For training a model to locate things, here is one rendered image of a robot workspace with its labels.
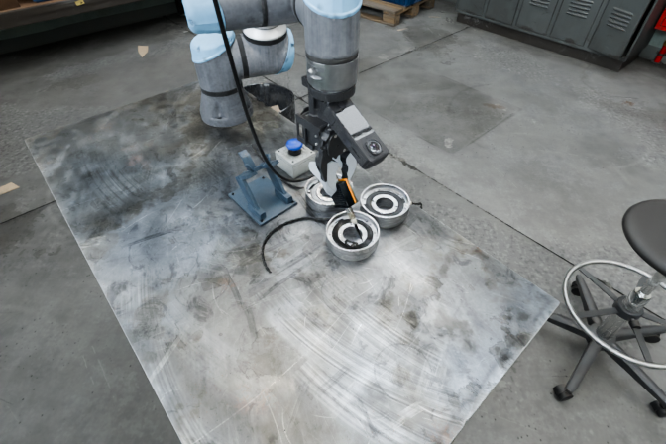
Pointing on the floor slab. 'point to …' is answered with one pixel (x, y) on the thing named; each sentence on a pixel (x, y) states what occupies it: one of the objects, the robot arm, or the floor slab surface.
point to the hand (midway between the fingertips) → (340, 187)
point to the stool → (606, 338)
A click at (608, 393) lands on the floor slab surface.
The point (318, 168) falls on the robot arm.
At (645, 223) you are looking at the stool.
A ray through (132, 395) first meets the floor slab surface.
